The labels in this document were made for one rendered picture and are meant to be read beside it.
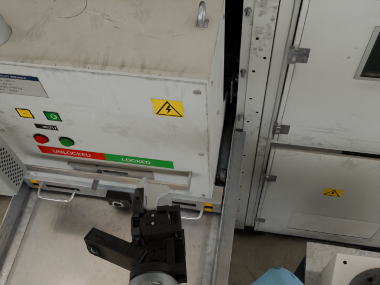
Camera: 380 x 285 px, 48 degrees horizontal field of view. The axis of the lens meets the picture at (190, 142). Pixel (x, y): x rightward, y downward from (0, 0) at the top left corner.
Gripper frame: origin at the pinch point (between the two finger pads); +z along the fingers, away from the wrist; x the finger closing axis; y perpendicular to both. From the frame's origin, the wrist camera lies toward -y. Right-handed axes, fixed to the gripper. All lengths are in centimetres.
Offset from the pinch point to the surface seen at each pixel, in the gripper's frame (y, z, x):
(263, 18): 27.9, 28.7, 15.5
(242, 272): 25, 45, -114
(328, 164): 51, 36, -40
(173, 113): 7.6, 7.5, 9.9
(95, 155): -12.1, 18.0, -8.1
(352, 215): 67, 42, -77
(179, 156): 7.2, 12.2, -5.9
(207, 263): 10.5, 4.7, -37.0
